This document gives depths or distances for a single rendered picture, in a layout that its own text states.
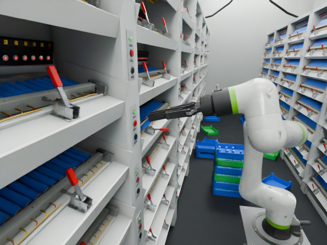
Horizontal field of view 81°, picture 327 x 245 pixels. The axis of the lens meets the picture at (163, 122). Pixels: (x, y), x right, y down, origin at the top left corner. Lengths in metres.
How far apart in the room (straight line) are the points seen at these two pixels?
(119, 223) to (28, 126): 0.44
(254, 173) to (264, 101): 0.64
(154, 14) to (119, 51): 0.75
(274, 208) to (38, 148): 1.15
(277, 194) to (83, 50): 1.12
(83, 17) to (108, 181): 0.36
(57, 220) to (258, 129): 0.54
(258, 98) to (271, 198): 0.73
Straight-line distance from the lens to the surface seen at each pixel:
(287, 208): 1.25
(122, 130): 0.54
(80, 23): 0.40
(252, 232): 1.36
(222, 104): 0.64
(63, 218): 0.45
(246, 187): 1.27
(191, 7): 1.91
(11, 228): 0.42
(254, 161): 1.17
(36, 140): 0.31
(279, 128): 0.64
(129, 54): 0.54
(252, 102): 0.64
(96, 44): 0.54
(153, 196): 1.07
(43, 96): 0.40
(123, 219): 0.70
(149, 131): 0.79
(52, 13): 0.35
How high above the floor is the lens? 1.24
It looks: 18 degrees down
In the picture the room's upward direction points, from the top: straight up
